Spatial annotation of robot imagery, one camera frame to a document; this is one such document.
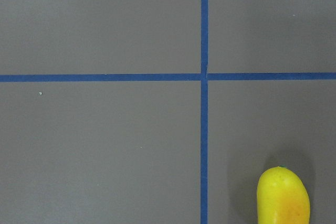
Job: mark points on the yellow mango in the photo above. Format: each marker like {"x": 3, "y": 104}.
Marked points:
{"x": 282, "y": 197}

